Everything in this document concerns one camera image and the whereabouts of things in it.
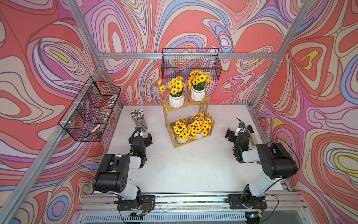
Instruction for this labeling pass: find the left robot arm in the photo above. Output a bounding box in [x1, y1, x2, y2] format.
[92, 127, 155, 213]

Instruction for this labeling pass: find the grey black stapler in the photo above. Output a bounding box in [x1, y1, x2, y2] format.
[246, 125, 257, 146]

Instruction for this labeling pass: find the clear cup of pencils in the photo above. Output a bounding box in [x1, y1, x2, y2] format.
[131, 108, 148, 131]

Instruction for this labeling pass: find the wooden two-tier shelf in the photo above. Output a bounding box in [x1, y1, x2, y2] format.
[162, 94, 215, 148]

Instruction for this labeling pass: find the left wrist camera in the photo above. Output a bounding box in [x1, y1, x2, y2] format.
[133, 127, 146, 138]

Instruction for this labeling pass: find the white marker in basket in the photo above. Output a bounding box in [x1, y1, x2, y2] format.
[85, 124, 101, 138]

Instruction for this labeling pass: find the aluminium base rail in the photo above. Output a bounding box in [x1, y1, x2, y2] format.
[71, 191, 315, 224]

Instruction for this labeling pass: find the black wire basket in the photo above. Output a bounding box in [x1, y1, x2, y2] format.
[59, 77, 121, 142]
[161, 47, 222, 80]

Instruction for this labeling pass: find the sunflower pot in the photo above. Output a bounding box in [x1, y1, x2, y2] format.
[188, 113, 214, 140]
[158, 76, 186, 108]
[173, 118, 191, 144]
[188, 70, 212, 101]

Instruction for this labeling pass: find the back black wire basket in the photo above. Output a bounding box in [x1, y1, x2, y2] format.
[161, 47, 222, 80]

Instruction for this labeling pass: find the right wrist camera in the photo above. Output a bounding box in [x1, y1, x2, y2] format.
[235, 118, 246, 136]

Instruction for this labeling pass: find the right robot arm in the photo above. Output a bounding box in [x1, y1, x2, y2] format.
[225, 129, 299, 209]

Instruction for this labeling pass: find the left black wire basket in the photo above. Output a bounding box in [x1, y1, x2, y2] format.
[59, 77, 121, 142]

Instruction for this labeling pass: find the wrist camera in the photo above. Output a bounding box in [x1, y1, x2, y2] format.
[133, 127, 146, 138]
[235, 118, 246, 136]

